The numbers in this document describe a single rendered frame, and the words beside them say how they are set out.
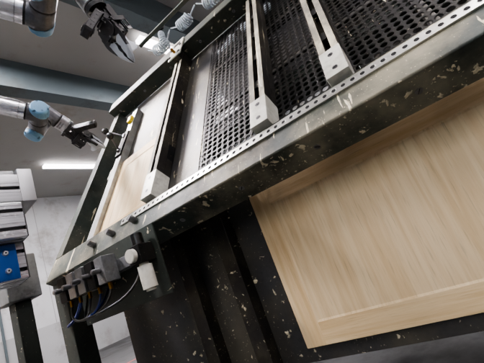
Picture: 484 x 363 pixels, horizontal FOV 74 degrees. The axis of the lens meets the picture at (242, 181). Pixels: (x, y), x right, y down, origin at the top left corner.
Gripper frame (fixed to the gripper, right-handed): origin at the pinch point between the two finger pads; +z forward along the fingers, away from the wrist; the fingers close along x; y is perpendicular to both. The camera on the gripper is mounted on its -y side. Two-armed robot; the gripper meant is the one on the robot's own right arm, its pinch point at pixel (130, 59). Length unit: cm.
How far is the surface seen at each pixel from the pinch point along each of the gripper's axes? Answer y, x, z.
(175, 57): 74, 32, -13
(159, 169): 1.7, 23.5, 33.7
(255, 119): -2.2, -25.3, 40.2
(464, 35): -6, -76, 52
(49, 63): 220, 285, -176
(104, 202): 3, 67, 29
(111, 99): 279, 296, -109
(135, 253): -31, 21, 51
